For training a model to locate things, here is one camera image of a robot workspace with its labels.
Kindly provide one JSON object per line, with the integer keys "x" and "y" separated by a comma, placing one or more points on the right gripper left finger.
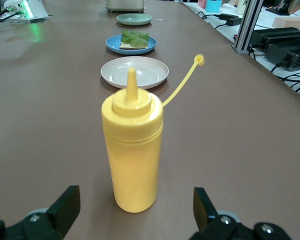
{"x": 65, "y": 212}

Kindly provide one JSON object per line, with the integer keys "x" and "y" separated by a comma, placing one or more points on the cream chrome toaster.
{"x": 125, "y": 5}

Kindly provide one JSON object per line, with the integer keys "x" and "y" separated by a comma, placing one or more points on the pale green plate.
{"x": 133, "y": 19}

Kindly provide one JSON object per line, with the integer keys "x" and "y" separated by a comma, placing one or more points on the beige bottle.
{"x": 242, "y": 7}

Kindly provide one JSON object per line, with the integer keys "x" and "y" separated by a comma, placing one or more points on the black power adapter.
{"x": 230, "y": 19}

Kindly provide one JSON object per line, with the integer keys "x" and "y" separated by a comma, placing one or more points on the blue plate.
{"x": 115, "y": 46}

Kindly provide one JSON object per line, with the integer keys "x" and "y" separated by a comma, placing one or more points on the green lettuce leaf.
{"x": 136, "y": 37}

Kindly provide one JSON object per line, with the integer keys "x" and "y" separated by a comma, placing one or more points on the light blue cup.
{"x": 213, "y": 5}

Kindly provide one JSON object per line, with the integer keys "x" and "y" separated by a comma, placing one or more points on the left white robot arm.
{"x": 32, "y": 10}

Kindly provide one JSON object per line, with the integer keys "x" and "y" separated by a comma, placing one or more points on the aluminium profile post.
{"x": 250, "y": 25}

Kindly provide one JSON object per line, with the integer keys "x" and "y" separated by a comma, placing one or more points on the pink cup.
{"x": 202, "y": 3}

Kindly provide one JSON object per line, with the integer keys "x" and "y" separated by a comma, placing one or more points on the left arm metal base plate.
{"x": 40, "y": 19}

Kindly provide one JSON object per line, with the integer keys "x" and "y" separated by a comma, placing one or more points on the black metal equipment box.
{"x": 280, "y": 37}
{"x": 295, "y": 57}

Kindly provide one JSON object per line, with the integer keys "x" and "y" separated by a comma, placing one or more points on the toasted bread slice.
{"x": 130, "y": 46}

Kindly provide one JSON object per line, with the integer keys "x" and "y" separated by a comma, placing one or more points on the off-white plate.
{"x": 150, "y": 75}

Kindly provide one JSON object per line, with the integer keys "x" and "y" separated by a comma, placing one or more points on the yellow squeeze bottle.
{"x": 132, "y": 155}

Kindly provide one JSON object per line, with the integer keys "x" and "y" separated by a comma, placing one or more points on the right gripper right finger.
{"x": 205, "y": 215}

